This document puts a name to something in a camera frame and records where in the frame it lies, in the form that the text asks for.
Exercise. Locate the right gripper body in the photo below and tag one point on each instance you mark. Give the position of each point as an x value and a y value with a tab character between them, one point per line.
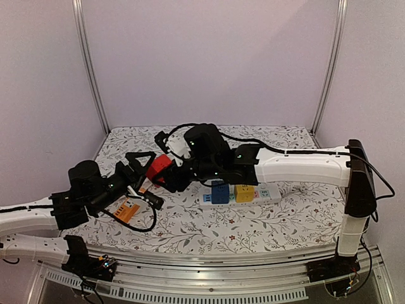
176	176

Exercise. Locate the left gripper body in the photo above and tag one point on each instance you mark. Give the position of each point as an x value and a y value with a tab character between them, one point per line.
134	180

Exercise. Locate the red cube socket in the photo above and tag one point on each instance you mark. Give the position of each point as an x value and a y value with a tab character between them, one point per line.
158	165

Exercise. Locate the blue cube socket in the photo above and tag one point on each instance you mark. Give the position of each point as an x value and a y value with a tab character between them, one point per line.
220	193

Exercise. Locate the yellow cube socket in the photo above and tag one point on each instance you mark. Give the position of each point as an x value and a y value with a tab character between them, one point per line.
243	193

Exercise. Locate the white multi-socket power strip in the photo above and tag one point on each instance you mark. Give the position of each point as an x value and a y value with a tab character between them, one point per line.
264	194

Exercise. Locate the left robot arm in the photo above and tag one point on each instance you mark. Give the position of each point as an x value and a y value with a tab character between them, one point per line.
90	194

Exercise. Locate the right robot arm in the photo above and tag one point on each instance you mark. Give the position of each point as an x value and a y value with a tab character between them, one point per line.
204	154

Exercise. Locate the orange power strip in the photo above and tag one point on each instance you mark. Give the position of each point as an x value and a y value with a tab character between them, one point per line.
130	205

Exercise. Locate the floral table mat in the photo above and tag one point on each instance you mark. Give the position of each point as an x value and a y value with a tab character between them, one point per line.
307	215

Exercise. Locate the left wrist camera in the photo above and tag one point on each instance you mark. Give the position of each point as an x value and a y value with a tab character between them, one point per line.
147	196

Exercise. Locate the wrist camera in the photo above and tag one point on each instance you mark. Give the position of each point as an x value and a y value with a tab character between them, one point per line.
174	145
147	196

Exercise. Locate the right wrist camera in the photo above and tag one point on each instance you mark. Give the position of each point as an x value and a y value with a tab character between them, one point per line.
174	145

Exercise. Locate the left aluminium post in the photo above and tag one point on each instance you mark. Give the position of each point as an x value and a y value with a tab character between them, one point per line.
88	64

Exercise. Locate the aluminium post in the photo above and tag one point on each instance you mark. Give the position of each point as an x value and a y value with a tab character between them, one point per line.
331	66
88	64

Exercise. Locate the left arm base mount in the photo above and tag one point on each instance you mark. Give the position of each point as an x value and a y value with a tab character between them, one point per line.
82	264

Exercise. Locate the aluminium front rail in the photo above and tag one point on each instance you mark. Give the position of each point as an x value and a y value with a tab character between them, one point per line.
270	277

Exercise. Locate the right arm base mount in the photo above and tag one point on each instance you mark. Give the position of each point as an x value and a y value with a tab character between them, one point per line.
338	273

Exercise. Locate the right aluminium post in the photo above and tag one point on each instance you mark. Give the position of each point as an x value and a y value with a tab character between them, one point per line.
331	66

